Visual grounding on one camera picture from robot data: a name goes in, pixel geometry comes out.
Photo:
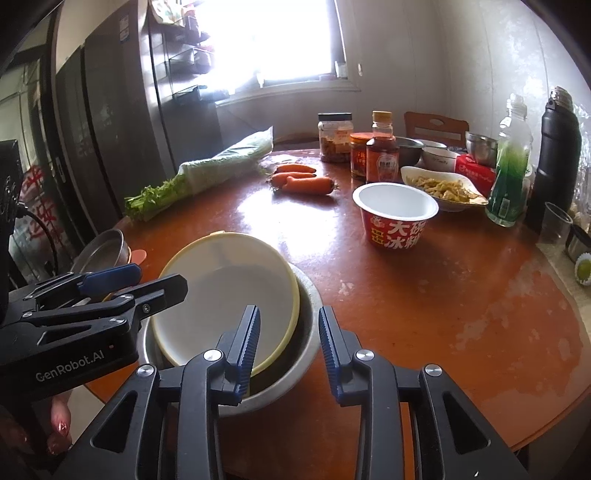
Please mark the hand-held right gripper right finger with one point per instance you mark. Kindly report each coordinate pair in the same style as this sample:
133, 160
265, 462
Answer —
328, 355

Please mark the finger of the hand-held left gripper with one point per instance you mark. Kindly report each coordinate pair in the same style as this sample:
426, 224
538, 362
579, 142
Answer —
157, 288
113, 277

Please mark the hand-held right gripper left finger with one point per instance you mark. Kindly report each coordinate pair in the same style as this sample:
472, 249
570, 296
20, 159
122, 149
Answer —
247, 350

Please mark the round steel plate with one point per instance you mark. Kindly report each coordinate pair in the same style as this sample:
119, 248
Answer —
101, 254

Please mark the steel basin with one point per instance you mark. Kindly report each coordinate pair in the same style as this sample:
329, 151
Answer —
291, 369

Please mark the person's left hand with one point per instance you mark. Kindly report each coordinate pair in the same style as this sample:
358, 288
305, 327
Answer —
57, 429

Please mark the red paper decoration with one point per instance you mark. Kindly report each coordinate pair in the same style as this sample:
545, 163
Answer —
39, 203

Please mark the celery bunch in plastic bag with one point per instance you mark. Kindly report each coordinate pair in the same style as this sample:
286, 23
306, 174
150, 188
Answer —
198, 175

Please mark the red instant noodle bowl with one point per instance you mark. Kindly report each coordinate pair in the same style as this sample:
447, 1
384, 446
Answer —
395, 217

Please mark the orange carrot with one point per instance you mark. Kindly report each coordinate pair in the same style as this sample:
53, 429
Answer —
295, 169
309, 185
288, 180

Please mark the dark grey refrigerator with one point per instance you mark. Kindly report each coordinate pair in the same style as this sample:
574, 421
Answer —
124, 106

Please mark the red label sauce jar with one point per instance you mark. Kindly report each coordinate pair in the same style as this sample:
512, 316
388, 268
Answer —
359, 157

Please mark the white dish of pickled vegetables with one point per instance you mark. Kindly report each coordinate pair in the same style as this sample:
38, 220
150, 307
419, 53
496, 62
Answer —
443, 189

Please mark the sauce bottle with orange cap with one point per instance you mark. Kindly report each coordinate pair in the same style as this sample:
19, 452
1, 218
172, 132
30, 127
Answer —
382, 157

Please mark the clear pickle jar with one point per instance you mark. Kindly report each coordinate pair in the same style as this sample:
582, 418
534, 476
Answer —
335, 138

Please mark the small steel bowl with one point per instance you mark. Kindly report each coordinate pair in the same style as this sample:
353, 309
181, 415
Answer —
410, 150
481, 148

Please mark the white ceramic bowl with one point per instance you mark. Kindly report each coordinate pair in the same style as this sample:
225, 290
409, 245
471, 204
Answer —
438, 159

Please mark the red food packet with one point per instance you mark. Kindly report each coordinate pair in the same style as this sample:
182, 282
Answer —
475, 173

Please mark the green drink bottle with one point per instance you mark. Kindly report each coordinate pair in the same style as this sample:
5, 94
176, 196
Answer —
508, 184

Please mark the wooden chair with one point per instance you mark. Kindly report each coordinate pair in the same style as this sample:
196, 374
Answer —
436, 127

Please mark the clear plastic cup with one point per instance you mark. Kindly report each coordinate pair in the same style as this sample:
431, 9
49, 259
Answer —
554, 224

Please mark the green fruit in foam net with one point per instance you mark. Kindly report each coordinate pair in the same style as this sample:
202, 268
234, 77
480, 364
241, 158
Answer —
584, 270

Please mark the small steel cup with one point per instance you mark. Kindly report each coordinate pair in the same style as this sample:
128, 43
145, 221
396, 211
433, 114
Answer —
578, 242

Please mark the window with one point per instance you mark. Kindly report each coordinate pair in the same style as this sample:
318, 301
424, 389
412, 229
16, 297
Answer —
272, 37

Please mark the black thermos flask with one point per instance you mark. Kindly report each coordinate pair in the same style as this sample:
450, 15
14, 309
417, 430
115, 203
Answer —
556, 157

